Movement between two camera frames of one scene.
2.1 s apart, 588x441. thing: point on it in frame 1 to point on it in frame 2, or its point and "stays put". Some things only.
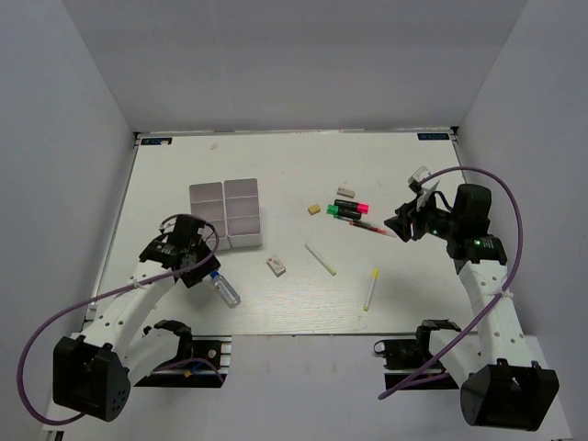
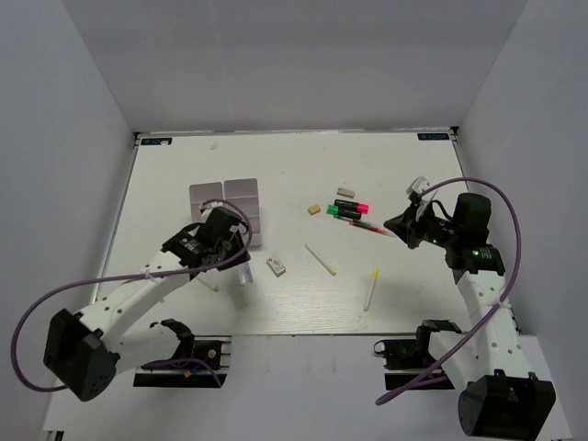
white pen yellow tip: x=322 y=262 stays put
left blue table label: x=155 y=141 stays put
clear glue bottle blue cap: x=226 y=289 to x=244 y=273
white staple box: x=276 y=265 stays put
